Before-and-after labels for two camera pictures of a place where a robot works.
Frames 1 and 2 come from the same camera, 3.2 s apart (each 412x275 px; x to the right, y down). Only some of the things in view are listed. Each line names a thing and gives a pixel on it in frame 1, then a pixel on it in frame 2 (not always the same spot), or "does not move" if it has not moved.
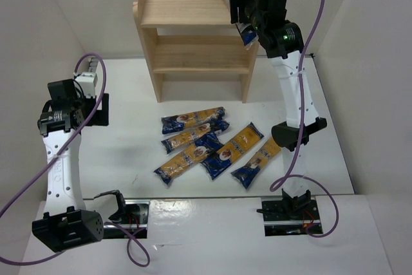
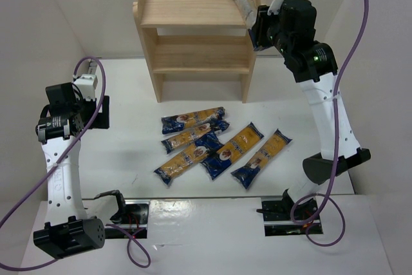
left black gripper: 103,109 does not move
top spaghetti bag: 175,123 does not move
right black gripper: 237,5 -> 259,26
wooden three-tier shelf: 188,31 does not move
